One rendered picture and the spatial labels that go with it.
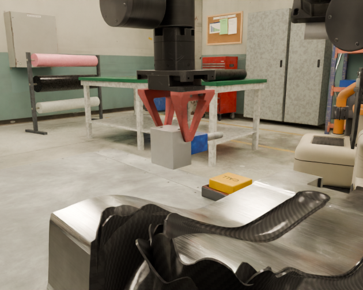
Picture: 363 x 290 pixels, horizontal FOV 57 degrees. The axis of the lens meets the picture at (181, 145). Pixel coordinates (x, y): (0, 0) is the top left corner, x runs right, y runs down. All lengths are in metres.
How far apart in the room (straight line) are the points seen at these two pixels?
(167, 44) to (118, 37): 7.58
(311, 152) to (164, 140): 0.68
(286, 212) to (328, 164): 0.68
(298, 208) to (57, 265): 0.28
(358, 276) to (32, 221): 0.48
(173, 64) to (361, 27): 0.22
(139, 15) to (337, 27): 0.21
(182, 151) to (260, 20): 6.01
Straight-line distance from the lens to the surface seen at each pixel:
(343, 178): 1.10
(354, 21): 0.35
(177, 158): 0.47
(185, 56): 0.46
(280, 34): 6.21
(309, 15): 0.81
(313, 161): 1.09
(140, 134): 4.24
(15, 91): 6.92
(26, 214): 0.64
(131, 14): 0.41
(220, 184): 0.63
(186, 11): 0.46
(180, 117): 0.45
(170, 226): 0.23
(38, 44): 6.76
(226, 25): 7.21
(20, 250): 0.53
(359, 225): 0.40
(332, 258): 0.33
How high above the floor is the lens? 1.05
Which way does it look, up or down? 13 degrees down
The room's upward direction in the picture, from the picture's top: straight up
